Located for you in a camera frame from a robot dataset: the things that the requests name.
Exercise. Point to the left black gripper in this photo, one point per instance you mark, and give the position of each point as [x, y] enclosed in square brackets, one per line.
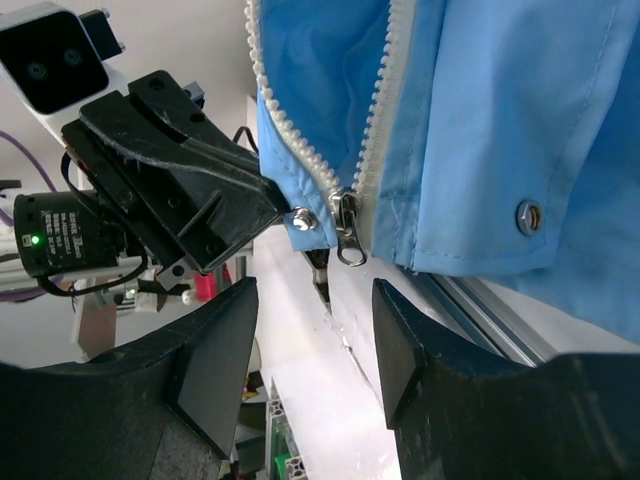
[167, 186]

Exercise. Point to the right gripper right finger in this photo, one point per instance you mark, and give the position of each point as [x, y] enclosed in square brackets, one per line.
[459, 411]

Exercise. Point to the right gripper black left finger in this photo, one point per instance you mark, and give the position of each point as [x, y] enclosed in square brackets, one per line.
[164, 406]

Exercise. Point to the light blue hooded jacket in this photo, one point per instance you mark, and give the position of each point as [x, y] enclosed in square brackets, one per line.
[488, 139]

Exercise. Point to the aluminium table frame rail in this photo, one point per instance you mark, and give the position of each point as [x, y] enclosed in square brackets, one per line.
[486, 319]

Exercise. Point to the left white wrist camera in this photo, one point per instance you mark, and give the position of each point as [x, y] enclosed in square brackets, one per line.
[57, 60]

